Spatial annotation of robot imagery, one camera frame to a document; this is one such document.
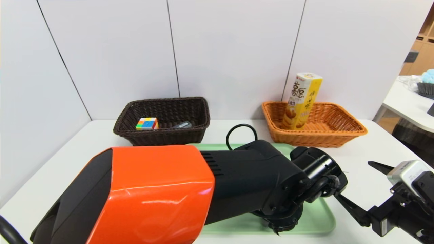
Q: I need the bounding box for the dark brown wicker basket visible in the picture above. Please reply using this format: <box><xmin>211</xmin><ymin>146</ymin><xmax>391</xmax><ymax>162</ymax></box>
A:
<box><xmin>113</xmin><ymin>97</ymin><xmax>211</xmax><ymax>147</ymax></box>

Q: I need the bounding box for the light green plastic tray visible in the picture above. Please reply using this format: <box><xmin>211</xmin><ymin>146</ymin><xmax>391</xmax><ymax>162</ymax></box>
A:
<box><xmin>188</xmin><ymin>143</ymin><xmax>336</xmax><ymax>235</ymax></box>

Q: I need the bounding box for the yellow potato chip box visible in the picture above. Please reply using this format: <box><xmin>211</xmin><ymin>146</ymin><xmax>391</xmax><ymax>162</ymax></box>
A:
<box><xmin>282</xmin><ymin>72</ymin><xmax>323</xmax><ymax>130</ymax></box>

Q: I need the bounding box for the multicoloured puzzle cube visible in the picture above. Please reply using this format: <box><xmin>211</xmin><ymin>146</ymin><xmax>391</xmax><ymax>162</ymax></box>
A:
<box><xmin>136</xmin><ymin>117</ymin><xmax>159</xmax><ymax>131</ymax></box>

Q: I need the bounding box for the orange wicker basket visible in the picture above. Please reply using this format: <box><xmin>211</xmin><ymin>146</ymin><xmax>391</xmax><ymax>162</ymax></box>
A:
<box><xmin>262</xmin><ymin>101</ymin><xmax>368</xmax><ymax>148</ymax></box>

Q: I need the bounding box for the small dark background basket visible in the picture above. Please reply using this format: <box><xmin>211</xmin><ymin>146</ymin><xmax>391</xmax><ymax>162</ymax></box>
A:
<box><xmin>416</xmin><ymin>83</ymin><xmax>434</xmax><ymax>100</ymax></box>

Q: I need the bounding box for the white crumpled cloth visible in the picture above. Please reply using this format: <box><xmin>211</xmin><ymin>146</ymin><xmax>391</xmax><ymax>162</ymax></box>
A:
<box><xmin>398</xmin><ymin>76</ymin><xmax>422</xmax><ymax>93</ymax></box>

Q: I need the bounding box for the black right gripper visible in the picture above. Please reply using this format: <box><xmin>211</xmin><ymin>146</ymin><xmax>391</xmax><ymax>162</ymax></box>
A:
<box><xmin>333</xmin><ymin>161</ymin><xmax>434</xmax><ymax>244</ymax></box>

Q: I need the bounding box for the wooden shelf unit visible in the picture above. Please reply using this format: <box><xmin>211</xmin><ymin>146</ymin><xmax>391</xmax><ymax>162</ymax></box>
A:
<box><xmin>399</xmin><ymin>3</ymin><xmax>434</xmax><ymax>77</ymax></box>

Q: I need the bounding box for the white background table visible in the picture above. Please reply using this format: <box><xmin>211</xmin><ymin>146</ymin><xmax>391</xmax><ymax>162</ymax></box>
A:
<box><xmin>372</xmin><ymin>76</ymin><xmax>434</xmax><ymax>133</ymax></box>

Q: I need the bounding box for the thick black camera cable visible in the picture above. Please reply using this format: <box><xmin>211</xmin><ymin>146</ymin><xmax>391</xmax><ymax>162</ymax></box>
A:
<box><xmin>225</xmin><ymin>123</ymin><xmax>258</xmax><ymax>151</ymax></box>

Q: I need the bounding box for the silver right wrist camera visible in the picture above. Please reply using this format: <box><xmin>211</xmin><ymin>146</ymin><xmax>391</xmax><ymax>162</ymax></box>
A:
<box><xmin>387</xmin><ymin>160</ymin><xmax>434</xmax><ymax>199</ymax></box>

